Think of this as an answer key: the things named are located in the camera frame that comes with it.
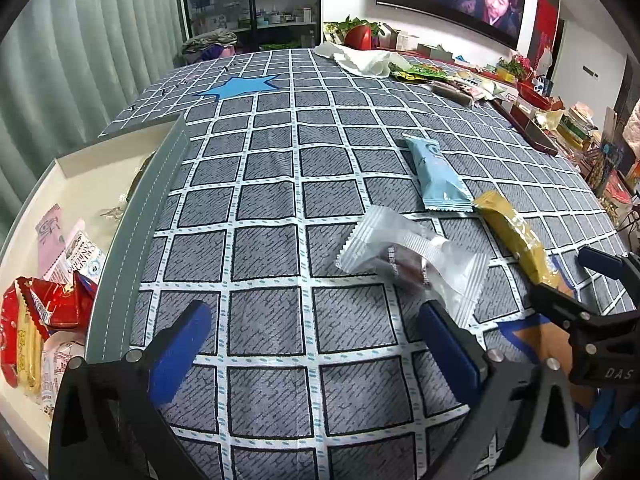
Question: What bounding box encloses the light blue snack packet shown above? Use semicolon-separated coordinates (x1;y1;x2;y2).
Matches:
402;134;475;213

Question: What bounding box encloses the dark bag of nuts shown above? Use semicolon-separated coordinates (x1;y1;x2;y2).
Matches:
592;140;623;196

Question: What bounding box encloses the red flowering plant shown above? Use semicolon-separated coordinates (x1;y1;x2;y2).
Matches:
497;52;536;81

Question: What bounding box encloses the glass door cabinet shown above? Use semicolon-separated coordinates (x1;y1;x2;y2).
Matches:
180;0;321;53

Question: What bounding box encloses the grey tissue box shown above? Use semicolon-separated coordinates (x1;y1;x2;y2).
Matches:
416;42;453;60

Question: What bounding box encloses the grey storage box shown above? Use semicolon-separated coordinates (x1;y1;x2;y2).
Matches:
0;114;192;480

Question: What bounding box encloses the red snack packet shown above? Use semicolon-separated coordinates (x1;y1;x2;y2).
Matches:
0;280;31;388
17;270;98;331

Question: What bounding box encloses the pile of snack packets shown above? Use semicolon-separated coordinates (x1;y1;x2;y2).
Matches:
390;60;516;108

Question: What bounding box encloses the pile of clothes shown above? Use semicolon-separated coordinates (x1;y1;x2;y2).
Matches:
181;30;238;63

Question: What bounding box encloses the white printed snack packet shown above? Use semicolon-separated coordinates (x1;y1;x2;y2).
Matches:
44;217;107;286

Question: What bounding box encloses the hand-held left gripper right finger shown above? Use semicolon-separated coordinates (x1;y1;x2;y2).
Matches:
417;300;583;480

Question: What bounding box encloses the red round container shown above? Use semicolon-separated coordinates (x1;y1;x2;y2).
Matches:
345;25;373;51

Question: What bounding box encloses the pink snack packet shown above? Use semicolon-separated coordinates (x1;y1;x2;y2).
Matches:
35;203;68;276

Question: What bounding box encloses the white red-print snack packet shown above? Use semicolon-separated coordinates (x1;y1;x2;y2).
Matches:
41;330;86;411

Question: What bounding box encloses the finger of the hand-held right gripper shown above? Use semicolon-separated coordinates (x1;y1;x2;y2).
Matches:
529;282;603;336
577;246;640;311

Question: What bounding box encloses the white cloth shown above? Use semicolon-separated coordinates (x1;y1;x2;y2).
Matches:
314;42;408;78

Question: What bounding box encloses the red wall hanging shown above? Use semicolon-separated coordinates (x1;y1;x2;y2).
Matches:
530;0;563;56

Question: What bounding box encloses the grey checkered blanket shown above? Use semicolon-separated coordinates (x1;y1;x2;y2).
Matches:
97;47;631;480

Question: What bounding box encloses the white carton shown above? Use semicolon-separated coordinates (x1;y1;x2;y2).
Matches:
397;30;426;52

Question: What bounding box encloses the stack of round tins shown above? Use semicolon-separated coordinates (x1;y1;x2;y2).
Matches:
557;110;598;148

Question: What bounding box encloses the mustard yellow snack packet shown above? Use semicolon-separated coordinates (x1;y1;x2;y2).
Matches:
472;191;563;288

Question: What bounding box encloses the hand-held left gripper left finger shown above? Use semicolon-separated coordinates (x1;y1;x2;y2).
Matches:
47;301;213;480

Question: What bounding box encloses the grey curtain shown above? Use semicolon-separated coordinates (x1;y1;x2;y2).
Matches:
0;0;186;211

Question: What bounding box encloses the green potted plant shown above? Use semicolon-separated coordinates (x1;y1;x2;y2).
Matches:
325;16;398;43

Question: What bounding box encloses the translucent white snack packet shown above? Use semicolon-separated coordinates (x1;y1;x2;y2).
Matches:
334;205;490;330

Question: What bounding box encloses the red bowl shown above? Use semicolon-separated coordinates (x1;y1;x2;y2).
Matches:
517;82;553;111

